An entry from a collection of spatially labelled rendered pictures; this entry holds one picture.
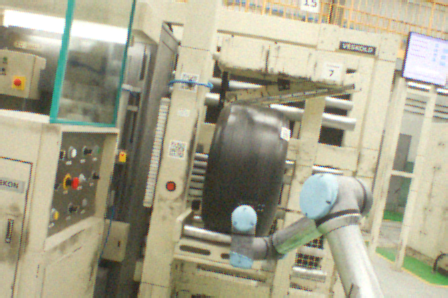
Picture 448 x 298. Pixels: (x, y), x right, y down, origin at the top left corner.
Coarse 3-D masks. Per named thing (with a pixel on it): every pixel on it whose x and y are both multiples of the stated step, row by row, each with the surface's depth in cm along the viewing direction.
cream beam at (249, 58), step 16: (224, 48) 213; (240, 48) 213; (256, 48) 212; (272, 48) 211; (288, 48) 211; (224, 64) 214; (240, 64) 213; (256, 64) 212; (272, 64) 212; (288, 64) 211; (304, 64) 210; (320, 64) 210; (272, 80) 234; (304, 80) 213; (320, 80) 210
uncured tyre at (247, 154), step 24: (240, 120) 176; (264, 120) 177; (288, 120) 189; (216, 144) 173; (240, 144) 170; (264, 144) 170; (216, 168) 170; (240, 168) 168; (264, 168) 168; (216, 192) 171; (240, 192) 169; (264, 192) 168; (216, 216) 176; (264, 216) 173
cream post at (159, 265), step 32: (192, 0) 188; (192, 32) 188; (192, 64) 189; (192, 96) 189; (192, 128) 190; (192, 160) 197; (160, 192) 192; (160, 224) 193; (160, 256) 193; (160, 288) 194
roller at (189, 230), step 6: (186, 228) 184; (192, 228) 184; (198, 228) 185; (204, 228) 185; (186, 234) 184; (192, 234) 184; (198, 234) 184; (204, 234) 183; (210, 234) 183; (216, 234) 183; (222, 234) 183; (228, 234) 183; (210, 240) 184; (216, 240) 184; (222, 240) 183; (228, 240) 183
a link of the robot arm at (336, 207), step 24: (312, 192) 112; (336, 192) 108; (360, 192) 114; (312, 216) 110; (336, 216) 107; (360, 216) 110; (336, 240) 107; (360, 240) 106; (336, 264) 107; (360, 264) 103; (360, 288) 101
